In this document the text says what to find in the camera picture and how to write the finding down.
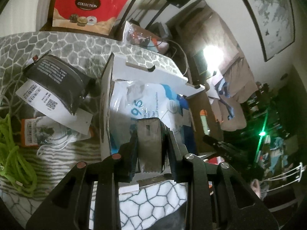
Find white blue mask bag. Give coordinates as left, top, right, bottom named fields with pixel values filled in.
left=109, top=81, right=197, bottom=154

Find white grey usb cable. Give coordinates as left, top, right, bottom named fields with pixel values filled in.
left=35, top=126, right=92, bottom=157

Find cardboard box with white outside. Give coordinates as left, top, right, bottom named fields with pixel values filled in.
left=99, top=53, right=205, bottom=159

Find black foil pouch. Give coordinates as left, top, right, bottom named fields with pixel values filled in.
left=23, top=54, right=95, bottom=115

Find white barcode label card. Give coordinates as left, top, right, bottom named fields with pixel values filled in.
left=16, top=80, right=93, bottom=135

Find lime green cord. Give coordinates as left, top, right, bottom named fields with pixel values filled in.
left=0, top=114, right=39, bottom=195

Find person's left hand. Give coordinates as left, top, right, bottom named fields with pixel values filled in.
left=250, top=179, right=261, bottom=199

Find grey white patterned blanket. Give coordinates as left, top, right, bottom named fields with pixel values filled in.
left=1, top=32, right=187, bottom=229

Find beige sofa cushions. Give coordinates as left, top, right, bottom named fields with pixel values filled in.
left=211, top=57, right=258, bottom=131

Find orange white packet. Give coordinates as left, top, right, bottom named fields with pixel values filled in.
left=21, top=116, right=94, bottom=147

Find bright lamp radio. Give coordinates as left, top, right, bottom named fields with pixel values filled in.
left=193, top=45, right=225, bottom=79

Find dark brown bedside cabinet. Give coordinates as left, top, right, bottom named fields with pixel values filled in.
left=168, top=0, right=243, bottom=135

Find clear bag with clutter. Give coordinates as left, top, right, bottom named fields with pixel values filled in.
left=121, top=21, right=169, bottom=55

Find right black stand pole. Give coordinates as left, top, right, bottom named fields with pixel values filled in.
left=145, top=0, right=201, bottom=31

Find black stand pole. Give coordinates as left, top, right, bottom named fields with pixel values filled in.
left=145, top=0, right=201, bottom=31
left=112, top=0, right=169, bottom=41

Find left black stand pole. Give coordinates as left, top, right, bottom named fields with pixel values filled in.
left=112, top=0, right=169, bottom=41

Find red Collection gift bag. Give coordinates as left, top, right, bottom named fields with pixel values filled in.
left=53, top=0, right=128, bottom=35

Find framed ink painting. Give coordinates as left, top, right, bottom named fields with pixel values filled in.
left=243, top=0, right=295, bottom=61

